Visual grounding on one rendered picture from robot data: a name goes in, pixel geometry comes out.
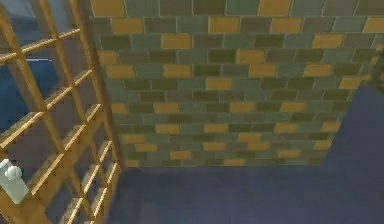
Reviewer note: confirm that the wooden shelf unit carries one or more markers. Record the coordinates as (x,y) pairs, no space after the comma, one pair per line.
(95,66)

